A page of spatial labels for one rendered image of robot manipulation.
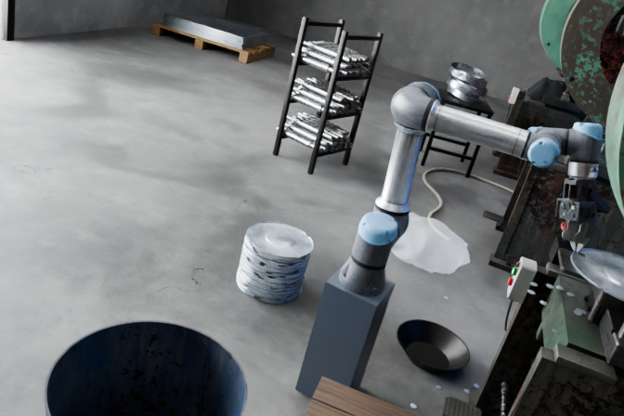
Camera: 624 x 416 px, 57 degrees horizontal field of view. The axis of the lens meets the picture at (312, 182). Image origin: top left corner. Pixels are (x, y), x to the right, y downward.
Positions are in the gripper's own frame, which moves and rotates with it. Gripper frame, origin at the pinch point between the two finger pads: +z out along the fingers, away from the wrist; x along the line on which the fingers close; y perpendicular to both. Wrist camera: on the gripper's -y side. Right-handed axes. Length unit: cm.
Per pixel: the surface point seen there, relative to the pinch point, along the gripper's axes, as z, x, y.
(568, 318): 17.9, 6.0, 9.4
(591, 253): 1.8, 1.3, -4.3
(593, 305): 13.7, 8.9, 3.6
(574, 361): 22.5, 18.4, 23.8
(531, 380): 29.9, 10.5, 28.3
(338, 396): 40, -19, 66
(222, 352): 26, -25, 97
